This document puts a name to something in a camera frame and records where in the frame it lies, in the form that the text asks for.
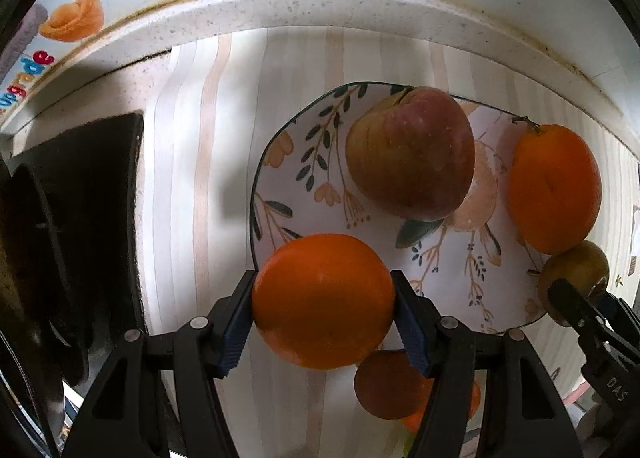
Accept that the small orange tangerine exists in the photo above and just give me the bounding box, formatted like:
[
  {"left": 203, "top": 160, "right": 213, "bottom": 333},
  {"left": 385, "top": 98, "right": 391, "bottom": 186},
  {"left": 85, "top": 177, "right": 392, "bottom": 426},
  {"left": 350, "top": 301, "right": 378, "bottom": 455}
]
[{"left": 400, "top": 377, "right": 482, "bottom": 434}]

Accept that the dark orange tangerine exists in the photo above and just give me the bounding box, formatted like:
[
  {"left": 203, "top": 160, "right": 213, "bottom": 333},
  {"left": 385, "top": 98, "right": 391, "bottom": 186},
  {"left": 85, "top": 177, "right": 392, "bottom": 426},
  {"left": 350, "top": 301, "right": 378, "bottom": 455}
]
[{"left": 354, "top": 350, "right": 437, "bottom": 420}]

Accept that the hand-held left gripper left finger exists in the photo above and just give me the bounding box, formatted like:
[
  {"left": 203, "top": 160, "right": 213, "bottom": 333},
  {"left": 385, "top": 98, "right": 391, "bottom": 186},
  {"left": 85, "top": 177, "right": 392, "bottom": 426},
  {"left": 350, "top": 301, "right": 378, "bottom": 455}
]
[{"left": 62, "top": 269, "right": 258, "bottom": 458}]

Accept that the floral ceramic plate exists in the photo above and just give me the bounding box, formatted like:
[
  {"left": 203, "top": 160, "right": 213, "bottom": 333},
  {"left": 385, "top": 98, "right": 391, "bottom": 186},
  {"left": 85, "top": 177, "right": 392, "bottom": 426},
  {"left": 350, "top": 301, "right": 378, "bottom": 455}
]
[{"left": 248, "top": 81, "right": 556, "bottom": 336}]

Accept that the fruit printed carton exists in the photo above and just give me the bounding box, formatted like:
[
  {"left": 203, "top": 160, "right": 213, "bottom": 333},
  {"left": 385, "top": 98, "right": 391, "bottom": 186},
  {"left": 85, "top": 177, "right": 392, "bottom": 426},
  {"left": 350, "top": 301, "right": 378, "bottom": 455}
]
[{"left": 0, "top": 0, "right": 131, "bottom": 121}]

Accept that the orange with stem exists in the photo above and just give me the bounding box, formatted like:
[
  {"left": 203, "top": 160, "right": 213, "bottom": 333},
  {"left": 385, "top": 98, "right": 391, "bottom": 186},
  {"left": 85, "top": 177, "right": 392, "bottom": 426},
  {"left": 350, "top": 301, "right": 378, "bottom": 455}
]
[{"left": 506, "top": 116, "right": 602, "bottom": 255}]

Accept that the large round orange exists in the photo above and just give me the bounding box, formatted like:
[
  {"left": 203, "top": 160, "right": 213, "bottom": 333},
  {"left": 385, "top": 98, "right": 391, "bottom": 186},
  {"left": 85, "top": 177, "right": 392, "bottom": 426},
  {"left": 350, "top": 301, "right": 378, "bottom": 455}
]
[{"left": 251, "top": 233, "right": 397, "bottom": 371}]

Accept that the red green apple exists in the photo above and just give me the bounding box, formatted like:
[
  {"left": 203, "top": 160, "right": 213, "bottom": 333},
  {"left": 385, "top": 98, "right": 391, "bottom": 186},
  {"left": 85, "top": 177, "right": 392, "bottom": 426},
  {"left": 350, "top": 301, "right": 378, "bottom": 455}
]
[{"left": 345, "top": 86, "right": 476, "bottom": 222}]

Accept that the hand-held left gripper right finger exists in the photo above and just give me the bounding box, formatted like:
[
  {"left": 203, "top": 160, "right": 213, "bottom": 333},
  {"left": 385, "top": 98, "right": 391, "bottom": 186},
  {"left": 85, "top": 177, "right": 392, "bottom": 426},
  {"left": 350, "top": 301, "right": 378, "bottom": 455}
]
[{"left": 390, "top": 269, "right": 587, "bottom": 458}]

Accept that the striped wood-look placemat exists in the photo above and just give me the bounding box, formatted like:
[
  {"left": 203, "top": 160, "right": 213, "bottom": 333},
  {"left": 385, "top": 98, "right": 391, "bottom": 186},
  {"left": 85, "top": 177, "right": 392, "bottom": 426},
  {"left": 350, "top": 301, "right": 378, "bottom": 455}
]
[{"left": 142, "top": 25, "right": 640, "bottom": 458}]

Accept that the olive green round fruit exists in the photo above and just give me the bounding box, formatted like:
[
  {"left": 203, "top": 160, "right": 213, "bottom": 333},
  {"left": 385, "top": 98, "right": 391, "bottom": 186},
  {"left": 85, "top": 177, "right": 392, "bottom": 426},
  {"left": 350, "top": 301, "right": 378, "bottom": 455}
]
[{"left": 537, "top": 240, "right": 611, "bottom": 328}]

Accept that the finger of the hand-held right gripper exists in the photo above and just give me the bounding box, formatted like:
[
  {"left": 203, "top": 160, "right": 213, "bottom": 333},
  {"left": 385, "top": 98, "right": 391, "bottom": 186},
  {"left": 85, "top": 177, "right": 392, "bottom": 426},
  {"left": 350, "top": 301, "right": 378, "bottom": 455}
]
[
  {"left": 599, "top": 290, "right": 640, "bottom": 346},
  {"left": 547, "top": 278, "right": 608, "bottom": 379}
]

